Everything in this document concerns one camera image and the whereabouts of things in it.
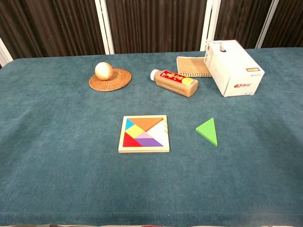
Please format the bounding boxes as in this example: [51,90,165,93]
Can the green triangle tangram piece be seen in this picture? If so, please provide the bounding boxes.
[195,117,219,148]

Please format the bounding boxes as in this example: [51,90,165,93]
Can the orange triangle tangram piece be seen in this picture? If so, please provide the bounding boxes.
[129,117,164,132]

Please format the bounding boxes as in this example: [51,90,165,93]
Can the pink triangle tangram piece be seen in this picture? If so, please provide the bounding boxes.
[135,131,154,139]

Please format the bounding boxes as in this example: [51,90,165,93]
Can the yellow square tangram piece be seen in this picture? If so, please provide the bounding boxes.
[125,124,145,139]

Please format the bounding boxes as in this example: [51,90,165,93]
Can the red triangle tangram piece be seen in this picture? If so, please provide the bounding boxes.
[123,132,143,148]

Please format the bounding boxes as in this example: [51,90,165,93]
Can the purple parallelogram tangram piece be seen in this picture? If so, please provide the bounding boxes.
[135,138,164,147]

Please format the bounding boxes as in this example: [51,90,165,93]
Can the wooden tangram tray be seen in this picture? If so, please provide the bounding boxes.
[118,115,170,154]

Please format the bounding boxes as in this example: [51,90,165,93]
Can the milk tea bottle red label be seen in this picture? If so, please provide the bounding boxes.
[150,69,199,97]

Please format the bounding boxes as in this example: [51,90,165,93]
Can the round woven rattan coaster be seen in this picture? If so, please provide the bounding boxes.
[89,68,133,92]

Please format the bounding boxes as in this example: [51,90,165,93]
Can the brown spiral notebook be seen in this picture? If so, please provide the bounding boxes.
[176,56,213,78]

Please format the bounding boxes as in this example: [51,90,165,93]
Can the cream wooden ball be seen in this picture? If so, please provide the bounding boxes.
[95,61,114,81]

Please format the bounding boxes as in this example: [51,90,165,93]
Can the teal table cloth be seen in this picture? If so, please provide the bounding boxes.
[0,47,303,227]

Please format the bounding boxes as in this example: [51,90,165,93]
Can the dark slatted screen panel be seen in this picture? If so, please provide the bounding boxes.
[214,0,273,49]
[0,0,106,60]
[104,0,208,55]
[261,0,303,49]

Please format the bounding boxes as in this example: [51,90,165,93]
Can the white cardboard box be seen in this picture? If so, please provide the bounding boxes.
[204,39,266,97]

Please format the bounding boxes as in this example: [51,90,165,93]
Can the white screen frame post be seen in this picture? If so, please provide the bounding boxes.
[0,37,14,68]
[200,0,222,52]
[255,0,280,49]
[94,0,115,55]

